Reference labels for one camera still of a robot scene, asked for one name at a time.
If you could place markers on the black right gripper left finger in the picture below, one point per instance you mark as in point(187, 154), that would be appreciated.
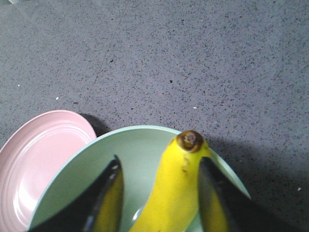
point(98, 209)

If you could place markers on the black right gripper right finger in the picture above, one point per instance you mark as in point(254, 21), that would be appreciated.
point(225, 208)

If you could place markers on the yellow banana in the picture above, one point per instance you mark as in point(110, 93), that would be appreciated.
point(173, 201)

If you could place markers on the green bowl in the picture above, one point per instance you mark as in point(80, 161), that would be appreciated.
point(139, 149)

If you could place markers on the pink plate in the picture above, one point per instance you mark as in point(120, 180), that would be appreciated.
point(31, 158)

